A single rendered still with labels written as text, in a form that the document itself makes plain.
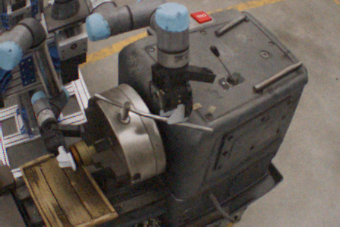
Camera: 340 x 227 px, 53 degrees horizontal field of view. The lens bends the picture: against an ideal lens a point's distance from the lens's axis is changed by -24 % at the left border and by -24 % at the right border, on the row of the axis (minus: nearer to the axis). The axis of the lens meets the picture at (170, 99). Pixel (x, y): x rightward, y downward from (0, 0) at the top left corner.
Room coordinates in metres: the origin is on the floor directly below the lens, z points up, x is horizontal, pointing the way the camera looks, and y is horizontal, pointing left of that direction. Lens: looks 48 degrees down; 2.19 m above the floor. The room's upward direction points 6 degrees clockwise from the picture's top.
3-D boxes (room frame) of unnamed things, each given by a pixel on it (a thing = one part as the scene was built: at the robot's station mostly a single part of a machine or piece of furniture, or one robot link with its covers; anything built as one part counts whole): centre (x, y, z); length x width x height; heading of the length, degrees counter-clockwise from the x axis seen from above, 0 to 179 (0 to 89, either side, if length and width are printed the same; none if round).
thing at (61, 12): (1.40, 0.52, 1.21); 0.15 x 0.15 x 0.10
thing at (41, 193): (0.64, 0.37, 0.89); 0.36 x 0.30 x 0.04; 36
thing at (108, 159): (0.69, 0.15, 1.08); 0.12 x 0.11 x 0.05; 36
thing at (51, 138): (0.76, 0.39, 1.08); 0.12 x 0.09 x 0.08; 36
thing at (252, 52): (1.06, -0.17, 1.06); 0.59 x 0.48 x 0.39; 126
